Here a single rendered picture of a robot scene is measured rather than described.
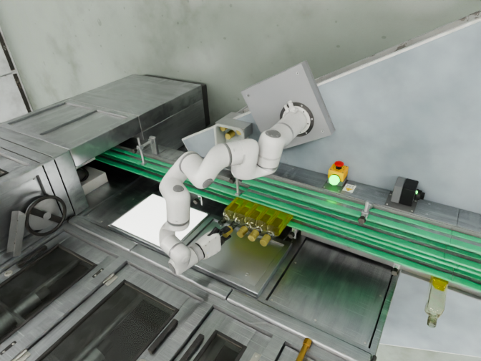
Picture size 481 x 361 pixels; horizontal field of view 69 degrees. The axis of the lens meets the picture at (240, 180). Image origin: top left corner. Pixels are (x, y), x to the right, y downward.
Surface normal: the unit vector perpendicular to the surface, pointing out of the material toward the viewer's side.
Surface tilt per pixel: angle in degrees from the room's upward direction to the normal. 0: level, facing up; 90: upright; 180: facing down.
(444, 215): 90
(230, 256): 91
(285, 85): 3
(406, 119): 0
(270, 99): 3
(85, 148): 90
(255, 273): 90
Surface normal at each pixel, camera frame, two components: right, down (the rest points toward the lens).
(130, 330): -0.04, -0.84
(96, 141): 0.85, 0.26
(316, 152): -0.52, 0.48
